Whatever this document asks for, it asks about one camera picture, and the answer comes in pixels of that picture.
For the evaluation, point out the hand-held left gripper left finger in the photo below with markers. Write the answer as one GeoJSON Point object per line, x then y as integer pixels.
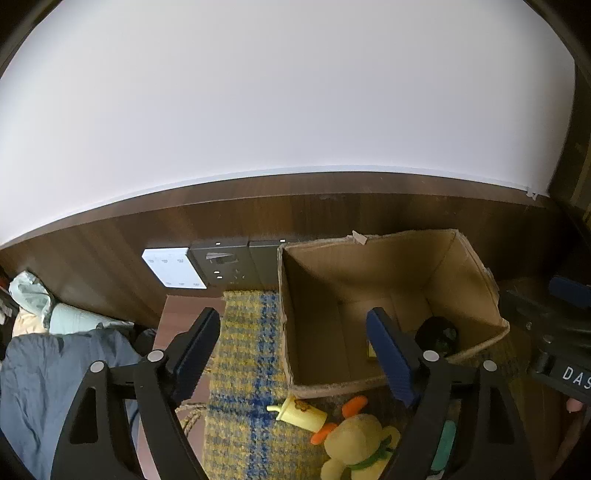
{"type": "Point", "coordinates": [196, 355]}

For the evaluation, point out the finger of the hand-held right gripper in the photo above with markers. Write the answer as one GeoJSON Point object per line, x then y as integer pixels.
{"type": "Point", "coordinates": [526, 305]}
{"type": "Point", "coordinates": [570, 288]}

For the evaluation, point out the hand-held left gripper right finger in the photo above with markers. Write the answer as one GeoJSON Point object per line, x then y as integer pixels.
{"type": "Point", "coordinates": [392, 357]}

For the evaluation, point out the brown cardboard box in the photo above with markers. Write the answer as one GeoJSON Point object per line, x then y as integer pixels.
{"type": "Point", "coordinates": [323, 286]}

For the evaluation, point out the yellow toy bottle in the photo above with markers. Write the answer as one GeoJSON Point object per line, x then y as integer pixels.
{"type": "Point", "coordinates": [300, 411]}

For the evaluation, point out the small yellow card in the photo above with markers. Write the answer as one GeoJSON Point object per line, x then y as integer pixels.
{"type": "Point", "coordinates": [371, 353]}

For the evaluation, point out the pink item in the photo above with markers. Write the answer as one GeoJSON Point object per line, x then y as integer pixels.
{"type": "Point", "coordinates": [574, 405]}

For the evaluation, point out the black round object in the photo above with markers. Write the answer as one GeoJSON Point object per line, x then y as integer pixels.
{"type": "Point", "coordinates": [436, 333]}

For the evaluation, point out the yellow and blue woven mat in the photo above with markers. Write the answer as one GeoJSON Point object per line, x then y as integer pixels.
{"type": "Point", "coordinates": [244, 369]}

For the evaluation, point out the yellow plush duck toy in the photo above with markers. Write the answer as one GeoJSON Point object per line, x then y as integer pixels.
{"type": "Point", "coordinates": [355, 441]}

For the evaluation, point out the dark grey socket panel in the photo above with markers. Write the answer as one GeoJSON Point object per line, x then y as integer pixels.
{"type": "Point", "coordinates": [224, 265]}

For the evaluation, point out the teal toy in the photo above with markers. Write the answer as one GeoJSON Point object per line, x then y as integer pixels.
{"type": "Point", "coordinates": [445, 443]}

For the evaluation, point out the blue cloth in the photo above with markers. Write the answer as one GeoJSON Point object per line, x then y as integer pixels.
{"type": "Point", "coordinates": [41, 392]}

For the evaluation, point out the cream cloth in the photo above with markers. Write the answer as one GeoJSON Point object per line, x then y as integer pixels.
{"type": "Point", "coordinates": [27, 323]}

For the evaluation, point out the light green pillow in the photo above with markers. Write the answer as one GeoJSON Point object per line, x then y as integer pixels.
{"type": "Point", "coordinates": [34, 295]}

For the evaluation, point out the white switch panel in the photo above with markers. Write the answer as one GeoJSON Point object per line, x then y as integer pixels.
{"type": "Point", "coordinates": [173, 267]}

